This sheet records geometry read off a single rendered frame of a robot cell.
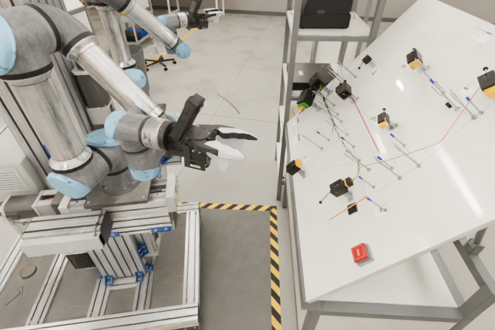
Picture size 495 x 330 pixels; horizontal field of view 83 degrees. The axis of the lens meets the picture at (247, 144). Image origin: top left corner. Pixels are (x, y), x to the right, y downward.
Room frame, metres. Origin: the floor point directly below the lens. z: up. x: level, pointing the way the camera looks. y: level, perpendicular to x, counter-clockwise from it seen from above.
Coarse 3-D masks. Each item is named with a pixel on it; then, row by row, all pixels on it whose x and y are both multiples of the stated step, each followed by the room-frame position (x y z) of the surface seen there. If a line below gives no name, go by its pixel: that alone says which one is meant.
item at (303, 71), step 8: (288, 64) 2.04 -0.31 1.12; (296, 64) 2.04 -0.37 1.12; (304, 64) 2.04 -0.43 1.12; (312, 64) 2.04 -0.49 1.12; (320, 64) 2.04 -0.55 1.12; (328, 64) 2.04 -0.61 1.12; (296, 72) 1.89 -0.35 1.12; (304, 72) 1.89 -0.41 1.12; (312, 72) 1.89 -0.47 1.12; (320, 72) 1.89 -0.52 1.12; (328, 72) 1.89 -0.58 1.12; (296, 80) 1.76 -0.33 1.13; (304, 80) 1.76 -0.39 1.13; (328, 80) 1.76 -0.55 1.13; (296, 88) 1.73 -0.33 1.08; (304, 88) 1.73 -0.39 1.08
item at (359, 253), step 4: (360, 244) 0.52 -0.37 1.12; (364, 244) 0.52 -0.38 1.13; (352, 248) 0.52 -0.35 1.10; (356, 248) 0.52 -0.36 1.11; (360, 248) 0.51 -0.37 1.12; (364, 248) 0.50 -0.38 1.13; (352, 252) 0.51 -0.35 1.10; (356, 252) 0.51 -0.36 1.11; (360, 252) 0.50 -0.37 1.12; (364, 252) 0.49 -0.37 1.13; (356, 256) 0.49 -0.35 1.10; (360, 256) 0.49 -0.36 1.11; (364, 256) 0.48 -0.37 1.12; (368, 256) 0.48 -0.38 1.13; (356, 260) 0.48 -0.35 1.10; (360, 260) 0.48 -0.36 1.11
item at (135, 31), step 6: (150, 6) 6.23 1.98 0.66; (150, 12) 6.16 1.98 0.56; (126, 18) 5.66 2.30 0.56; (132, 24) 5.43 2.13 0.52; (126, 30) 5.82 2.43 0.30; (132, 30) 5.82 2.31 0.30; (138, 30) 5.82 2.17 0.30; (126, 36) 5.53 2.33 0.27; (132, 36) 5.51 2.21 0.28; (138, 36) 5.61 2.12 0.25; (144, 36) 5.87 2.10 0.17; (132, 42) 5.50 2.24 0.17; (138, 42) 5.47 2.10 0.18
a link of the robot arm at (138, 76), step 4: (128, 72) 1.28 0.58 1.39; (132, 72) 1.28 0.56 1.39; (136, 72) 1.28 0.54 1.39; (140, 72) 1.29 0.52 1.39; (132, 76) 1.25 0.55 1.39; (136, 76) 1.25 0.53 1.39; (140, 76) 1.26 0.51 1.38; (144, 76) 1.28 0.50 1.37; (136, 80) 1.23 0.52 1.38; (140, 80) 1.24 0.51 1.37; (144, 80) 1.26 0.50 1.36; (140, 84) 1.23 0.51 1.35; (144, 84) 1.25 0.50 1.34; (144, 88) 1.25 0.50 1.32; (148, 92) 1.27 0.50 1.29
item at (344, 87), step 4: (344, 80) 1.36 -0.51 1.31; (344, 84) 1.27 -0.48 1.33; (340, 88) 1.27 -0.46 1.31; (344, 88) 1.24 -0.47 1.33; (348, 88) 1.26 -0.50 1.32; (340, 92) 1.24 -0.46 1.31; (344, 92) 1.23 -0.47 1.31; (348, 92) 1.23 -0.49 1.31; (340, 96) 1.24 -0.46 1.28; (344, 96) 1.24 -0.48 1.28; (348, 96) 1.23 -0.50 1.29; (352, 96) 1.25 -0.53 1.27; (352, 100) 1.26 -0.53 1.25; (356, 100) 1.25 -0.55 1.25
